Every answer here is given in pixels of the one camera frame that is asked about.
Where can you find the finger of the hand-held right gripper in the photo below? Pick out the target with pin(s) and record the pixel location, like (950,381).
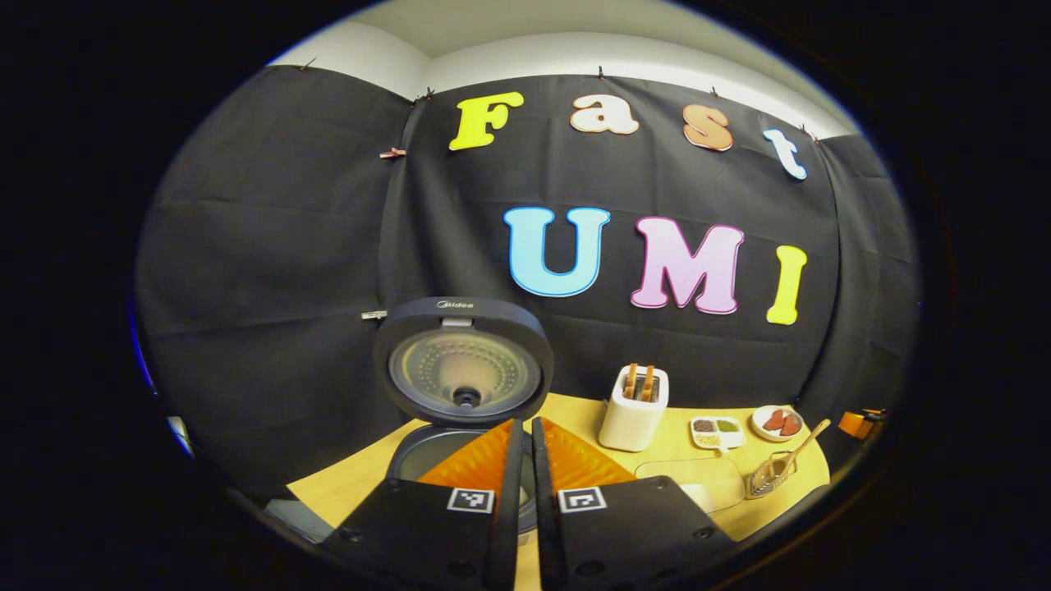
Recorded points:
(854,425)

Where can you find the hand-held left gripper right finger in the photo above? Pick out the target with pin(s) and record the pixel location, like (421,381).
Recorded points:
(542,509)

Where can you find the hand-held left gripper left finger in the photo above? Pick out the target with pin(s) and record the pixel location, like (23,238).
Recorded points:
(509,509)

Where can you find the wooden spoon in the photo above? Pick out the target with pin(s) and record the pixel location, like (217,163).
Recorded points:
(800,443)

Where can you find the dark grey rice cooker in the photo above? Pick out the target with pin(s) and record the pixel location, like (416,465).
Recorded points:
(464,369)

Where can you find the clear container of white rice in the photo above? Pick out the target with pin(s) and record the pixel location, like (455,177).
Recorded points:
(690,484)

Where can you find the red meat piece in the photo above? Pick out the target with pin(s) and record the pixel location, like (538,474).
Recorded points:
(774,420)
(791,426)

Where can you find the white round plate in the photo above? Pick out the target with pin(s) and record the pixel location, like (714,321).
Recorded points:
(759,427)

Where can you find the white toaster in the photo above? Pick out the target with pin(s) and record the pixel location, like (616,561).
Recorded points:
(632,423)

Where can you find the white divided bean dish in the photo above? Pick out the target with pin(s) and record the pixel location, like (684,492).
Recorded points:
(716,432)

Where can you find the bread slice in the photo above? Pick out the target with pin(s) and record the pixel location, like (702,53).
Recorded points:
(631,382)
(648,384)

